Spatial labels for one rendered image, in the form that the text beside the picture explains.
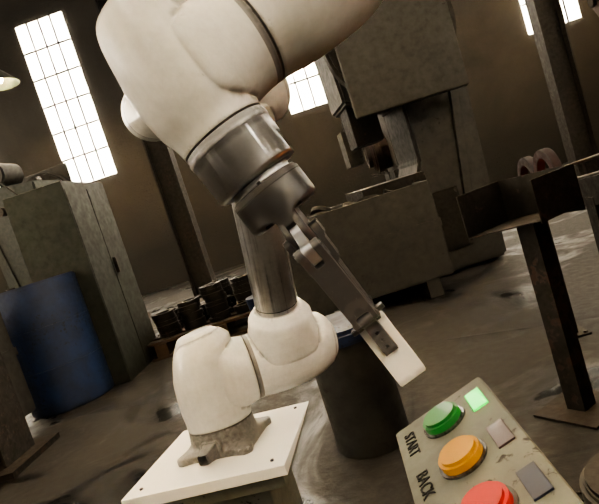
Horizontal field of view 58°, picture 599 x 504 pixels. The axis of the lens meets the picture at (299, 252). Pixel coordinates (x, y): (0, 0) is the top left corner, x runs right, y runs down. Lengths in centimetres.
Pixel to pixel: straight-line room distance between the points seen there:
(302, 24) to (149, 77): 14
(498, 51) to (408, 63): 813
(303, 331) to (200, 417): 30
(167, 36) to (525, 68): 1160
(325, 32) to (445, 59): 341
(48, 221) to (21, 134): 880
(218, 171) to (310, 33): 15
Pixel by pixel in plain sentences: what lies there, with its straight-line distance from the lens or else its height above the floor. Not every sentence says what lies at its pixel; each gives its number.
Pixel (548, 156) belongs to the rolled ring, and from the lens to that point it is 210.
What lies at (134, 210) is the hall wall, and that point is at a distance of 1185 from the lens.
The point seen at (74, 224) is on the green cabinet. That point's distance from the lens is 408.
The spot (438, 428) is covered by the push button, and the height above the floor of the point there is 60.
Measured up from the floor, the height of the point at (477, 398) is 62.
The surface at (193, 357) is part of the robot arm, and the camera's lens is 124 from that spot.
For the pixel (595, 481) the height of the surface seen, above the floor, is 52.
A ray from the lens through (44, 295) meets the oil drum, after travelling 393.
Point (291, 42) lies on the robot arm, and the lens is 52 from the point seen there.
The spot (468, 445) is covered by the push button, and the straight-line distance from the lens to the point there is 50.
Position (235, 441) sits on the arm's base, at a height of 39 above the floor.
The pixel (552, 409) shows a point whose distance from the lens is 190.
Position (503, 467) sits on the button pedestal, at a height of 61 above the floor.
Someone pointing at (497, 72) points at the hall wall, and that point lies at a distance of 1184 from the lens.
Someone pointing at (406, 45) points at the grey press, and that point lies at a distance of 388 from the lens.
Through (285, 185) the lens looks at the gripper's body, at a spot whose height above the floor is 87.
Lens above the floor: 85
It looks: 5 degrees down
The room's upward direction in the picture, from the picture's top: 18 degrees counter-clockwise
